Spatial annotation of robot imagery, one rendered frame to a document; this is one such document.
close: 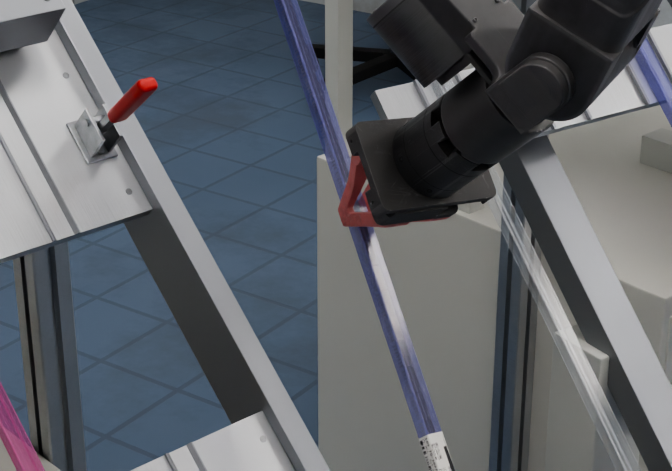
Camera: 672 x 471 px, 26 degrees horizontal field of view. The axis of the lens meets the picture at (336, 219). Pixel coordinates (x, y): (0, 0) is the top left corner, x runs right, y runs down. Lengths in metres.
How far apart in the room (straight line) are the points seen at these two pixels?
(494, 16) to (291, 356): 2.07
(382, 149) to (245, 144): 3.04
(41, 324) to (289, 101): 2.97
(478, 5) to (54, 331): 0.68
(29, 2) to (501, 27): 0.40
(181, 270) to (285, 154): 2.80
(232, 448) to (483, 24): 0.38
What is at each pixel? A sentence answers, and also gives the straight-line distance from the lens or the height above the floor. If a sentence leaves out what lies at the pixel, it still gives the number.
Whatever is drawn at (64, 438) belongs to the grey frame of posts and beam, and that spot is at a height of 0.63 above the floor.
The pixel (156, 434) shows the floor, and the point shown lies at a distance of 2.70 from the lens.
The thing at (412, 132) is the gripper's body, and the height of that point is 1.09.
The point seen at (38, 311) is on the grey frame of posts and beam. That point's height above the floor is 0.79.
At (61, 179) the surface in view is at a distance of 1.13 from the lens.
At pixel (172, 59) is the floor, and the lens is 4.76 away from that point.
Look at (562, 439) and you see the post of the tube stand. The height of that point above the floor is 0.73.
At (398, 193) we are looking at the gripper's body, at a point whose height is 1.06.
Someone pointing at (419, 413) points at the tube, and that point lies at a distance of 1.02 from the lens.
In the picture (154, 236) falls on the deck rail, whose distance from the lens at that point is 1.16.
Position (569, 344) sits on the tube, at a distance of 1.14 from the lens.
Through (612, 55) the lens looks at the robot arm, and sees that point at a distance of 0.84.
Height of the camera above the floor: 1.43
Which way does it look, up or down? 24 degrees down
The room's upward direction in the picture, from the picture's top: straight up
